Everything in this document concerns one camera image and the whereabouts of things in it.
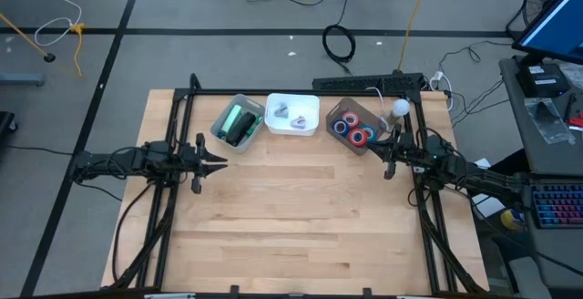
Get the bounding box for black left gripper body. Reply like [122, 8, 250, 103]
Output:
[175, 132, 207, 195]

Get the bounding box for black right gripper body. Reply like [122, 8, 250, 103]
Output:
[384, 123, 424, 181]

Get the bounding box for red tape roll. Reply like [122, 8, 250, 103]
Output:
[348, 128, 369, 148]

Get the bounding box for long black stapler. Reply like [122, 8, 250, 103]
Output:
[226, 111, 257, 148]

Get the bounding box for mint green stapler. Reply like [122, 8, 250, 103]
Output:
[221, 104, 244, 132]

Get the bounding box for dark blue tape roll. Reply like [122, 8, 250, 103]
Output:
[331, 119, 351, 138]

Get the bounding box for white bulb brass lamp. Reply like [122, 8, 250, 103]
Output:
[380, 98, 412, 132]

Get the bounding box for brown translucent plastic bin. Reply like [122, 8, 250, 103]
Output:
[325, 97, 387, 157]

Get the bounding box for tall black perforated box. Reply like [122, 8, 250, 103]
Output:
[382, 71, 425, 96]

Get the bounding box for grey plastic bin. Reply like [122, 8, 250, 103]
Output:
[210, 93, 267, 154]

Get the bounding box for long black perforated box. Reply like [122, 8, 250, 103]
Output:
[312, 76, 384, 93]

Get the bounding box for white power adapter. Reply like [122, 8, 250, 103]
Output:
[427, 69, 455, 112]

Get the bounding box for white plastic bin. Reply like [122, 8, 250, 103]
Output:
[263, 92, 321, 137]

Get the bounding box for white paper sheet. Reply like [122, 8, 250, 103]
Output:
[472, 193, 506, 219]

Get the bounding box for yellow and blue roll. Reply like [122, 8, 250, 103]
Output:
[500, 207, 525, 231]

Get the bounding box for clear plastic bag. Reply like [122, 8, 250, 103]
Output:
[523, 97, 576, 145]

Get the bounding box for black mini computer box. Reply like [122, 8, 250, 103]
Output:
[516, 63, 571, 98]

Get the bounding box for grey desk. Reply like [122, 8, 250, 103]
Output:
[498, 55, 583, 299]

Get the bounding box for backlit rainbow keyboard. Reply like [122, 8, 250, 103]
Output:
[531, 182, 583, 230]

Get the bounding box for grey chair seat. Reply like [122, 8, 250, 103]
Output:
[508, 255, 553, 299]

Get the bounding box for grey metal cart base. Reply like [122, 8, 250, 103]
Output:
[0, 73, 46, 87]

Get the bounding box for black computer monitor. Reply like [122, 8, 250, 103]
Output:
[512, 0, 583, 66]

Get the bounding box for black aluminium table frame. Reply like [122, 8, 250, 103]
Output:
[108, 73, 491, 299]

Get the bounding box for coiled black cable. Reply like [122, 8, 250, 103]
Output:
[322, 0, 357, 76]

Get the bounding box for tangled black cable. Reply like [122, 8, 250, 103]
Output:
[437, 38, 515, 129]

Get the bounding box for black hanging arm cable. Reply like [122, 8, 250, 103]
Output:
[111, 182, 155, 286]

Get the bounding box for hanging yellow cable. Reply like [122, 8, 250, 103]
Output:
[397, 0, 434, 73]

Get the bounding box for thin black floor cable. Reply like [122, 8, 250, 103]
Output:
[4, 144, 77, 158]

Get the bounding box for yellow extension cable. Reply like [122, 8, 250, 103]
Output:
[67, 22, 87, 79]

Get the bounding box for yellow cord with black weight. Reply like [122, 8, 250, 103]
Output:
[0, 14, 56, 64]

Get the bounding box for white floor cable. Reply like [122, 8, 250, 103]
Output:
[34, 0, 84, 47]

